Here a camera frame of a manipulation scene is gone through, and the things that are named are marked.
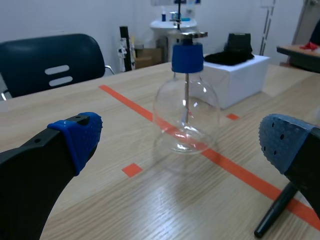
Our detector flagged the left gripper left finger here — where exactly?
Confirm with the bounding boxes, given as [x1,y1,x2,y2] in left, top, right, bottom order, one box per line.
[0,112,104,240]

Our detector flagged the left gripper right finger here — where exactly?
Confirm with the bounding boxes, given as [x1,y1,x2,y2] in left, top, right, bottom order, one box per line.
[258,113,320,218]

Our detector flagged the long black rod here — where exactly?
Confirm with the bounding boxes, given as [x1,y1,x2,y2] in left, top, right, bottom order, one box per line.
[253,182,299,239]

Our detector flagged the white box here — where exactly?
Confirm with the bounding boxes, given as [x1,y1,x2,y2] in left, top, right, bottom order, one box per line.
[189,52,272,110]

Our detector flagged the wooden desk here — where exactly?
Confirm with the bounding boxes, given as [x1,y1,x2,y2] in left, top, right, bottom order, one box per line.
[276,44,320,74]

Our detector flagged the dark blue chair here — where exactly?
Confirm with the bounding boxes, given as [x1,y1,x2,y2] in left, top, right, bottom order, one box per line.
[0,33,116,101]

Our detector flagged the black fur patch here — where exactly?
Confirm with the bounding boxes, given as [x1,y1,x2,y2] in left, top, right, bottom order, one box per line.
[203,50,255,67]

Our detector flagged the clear glass flask blue stopper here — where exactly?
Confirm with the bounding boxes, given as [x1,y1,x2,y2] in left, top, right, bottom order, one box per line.
[152,31,221,156]

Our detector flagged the black bag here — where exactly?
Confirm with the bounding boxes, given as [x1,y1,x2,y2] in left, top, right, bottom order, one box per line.
[226,32,252,53]

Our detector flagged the brown cardboard box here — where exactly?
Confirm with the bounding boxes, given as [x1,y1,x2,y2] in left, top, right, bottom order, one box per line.
[134,47,163,70]

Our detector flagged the white wash basin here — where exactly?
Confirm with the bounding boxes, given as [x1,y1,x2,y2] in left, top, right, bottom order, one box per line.
[149,18,198,63]

